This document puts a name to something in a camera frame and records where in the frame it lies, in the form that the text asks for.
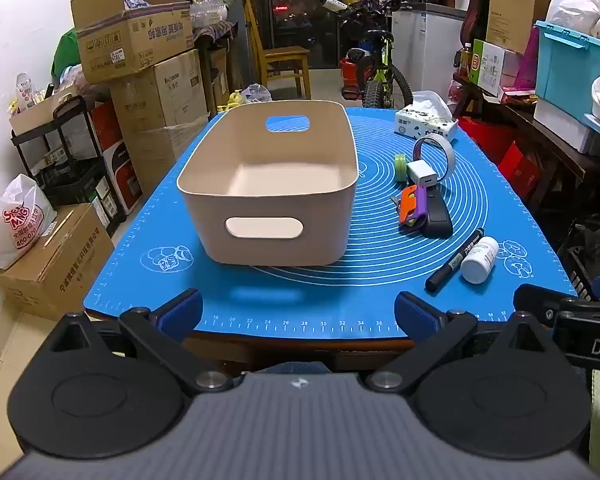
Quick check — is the blue silicone mat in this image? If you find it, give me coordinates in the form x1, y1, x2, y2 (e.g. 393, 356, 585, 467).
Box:
82, 105, 578, 341

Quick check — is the green black bicycle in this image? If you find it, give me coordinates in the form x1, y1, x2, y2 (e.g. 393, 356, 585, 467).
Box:
337, 2, 413, 109

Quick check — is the black marker pen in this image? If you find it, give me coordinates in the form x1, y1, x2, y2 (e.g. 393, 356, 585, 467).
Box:
425, 228, 485, 293

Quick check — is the low brown cardboard box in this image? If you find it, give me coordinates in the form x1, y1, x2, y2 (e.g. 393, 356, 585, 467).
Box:
0, 203, 116, 321

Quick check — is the black metal rack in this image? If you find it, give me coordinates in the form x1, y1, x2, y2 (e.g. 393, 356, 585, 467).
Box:
11, 95, 126, 236

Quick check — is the white red-print plastic bag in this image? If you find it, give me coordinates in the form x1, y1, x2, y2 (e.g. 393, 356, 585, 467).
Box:
0, 152, 58, 270

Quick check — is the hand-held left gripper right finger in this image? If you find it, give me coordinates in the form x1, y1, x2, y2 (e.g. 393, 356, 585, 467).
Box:
365, 291, 556, 395

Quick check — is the open printed cardboard box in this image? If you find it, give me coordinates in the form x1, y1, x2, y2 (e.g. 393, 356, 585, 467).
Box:
70, 0, 196, 85

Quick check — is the tall brown cardboard box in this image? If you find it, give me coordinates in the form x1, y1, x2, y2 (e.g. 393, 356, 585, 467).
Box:
486, 0, 561, 56

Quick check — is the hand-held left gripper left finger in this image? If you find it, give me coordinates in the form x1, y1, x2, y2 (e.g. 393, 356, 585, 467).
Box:
45, 287, 233, 395

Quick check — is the green white carton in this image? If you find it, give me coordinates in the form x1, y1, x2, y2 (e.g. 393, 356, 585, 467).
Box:
467, 39, 506, 97

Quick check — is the black stapler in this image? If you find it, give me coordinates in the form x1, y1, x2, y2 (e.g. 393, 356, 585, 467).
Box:
422, 187, 453, 238

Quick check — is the teal plastic storage box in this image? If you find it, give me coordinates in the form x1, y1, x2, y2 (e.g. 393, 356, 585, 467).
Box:
534, 20, 600, 121

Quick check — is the black plastic crate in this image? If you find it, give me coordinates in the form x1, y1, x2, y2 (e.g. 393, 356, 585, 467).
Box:
555, 215, 600, 301

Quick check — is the white pill bottle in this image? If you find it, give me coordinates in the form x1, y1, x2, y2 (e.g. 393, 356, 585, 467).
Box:
461, 236, 500, 283

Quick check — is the red gift box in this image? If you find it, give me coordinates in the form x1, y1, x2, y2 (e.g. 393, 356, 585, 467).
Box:
497, 141, 542, 200

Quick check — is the white chest freezer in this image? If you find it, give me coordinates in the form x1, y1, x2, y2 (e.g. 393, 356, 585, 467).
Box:
391, 2, 468, 106

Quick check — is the beige plastic storage bin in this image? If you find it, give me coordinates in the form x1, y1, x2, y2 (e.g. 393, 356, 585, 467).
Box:
176, 100, 358, 267

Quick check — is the wooden chair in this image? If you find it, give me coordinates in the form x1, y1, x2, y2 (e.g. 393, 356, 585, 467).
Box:
242, 0, 312, 101

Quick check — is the red appliance box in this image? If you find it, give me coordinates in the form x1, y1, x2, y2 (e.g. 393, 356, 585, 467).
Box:
91, 102, 143, 216

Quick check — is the taped cardboard box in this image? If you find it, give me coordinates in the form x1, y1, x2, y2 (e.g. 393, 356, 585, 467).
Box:
130, 115, 211, 196

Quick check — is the dark wooden side table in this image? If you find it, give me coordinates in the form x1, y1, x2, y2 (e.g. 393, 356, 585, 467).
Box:
452, 72, 600, 241

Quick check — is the adhesive tape roll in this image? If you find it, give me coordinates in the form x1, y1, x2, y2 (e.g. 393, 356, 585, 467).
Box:
412, 136, 455, 177

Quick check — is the large plain cardboard box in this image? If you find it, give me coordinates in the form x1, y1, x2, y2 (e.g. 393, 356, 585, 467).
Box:
109, 49, 210, 133

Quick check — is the red paper bag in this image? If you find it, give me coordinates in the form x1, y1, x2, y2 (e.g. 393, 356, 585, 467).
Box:
457, 117, 516, 161

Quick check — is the clear plastic bag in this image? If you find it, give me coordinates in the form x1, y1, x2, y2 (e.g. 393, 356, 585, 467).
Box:
241, 82, 272, 103

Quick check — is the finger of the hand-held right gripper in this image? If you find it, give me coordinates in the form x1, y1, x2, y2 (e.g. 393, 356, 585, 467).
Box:
513, 284, 581, 328

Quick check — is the white charger plug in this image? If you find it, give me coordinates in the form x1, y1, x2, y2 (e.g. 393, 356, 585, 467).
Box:
409, 161, 438, 188

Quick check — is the orange purple utility knife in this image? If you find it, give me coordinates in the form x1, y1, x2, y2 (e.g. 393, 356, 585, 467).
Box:
389, 185, 427, 231

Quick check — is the pack of clear bottles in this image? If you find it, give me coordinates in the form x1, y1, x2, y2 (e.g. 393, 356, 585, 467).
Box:
190, 0, 231, 28

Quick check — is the white flat box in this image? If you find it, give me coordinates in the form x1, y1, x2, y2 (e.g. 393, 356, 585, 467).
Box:
532, 97, 600, 155

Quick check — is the small open cardboard box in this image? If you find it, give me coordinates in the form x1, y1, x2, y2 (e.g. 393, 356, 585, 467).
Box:
9, 85, 88, 136

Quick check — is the white tissue pack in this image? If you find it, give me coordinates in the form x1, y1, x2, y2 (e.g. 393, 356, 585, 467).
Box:
394, 91, 460, 143

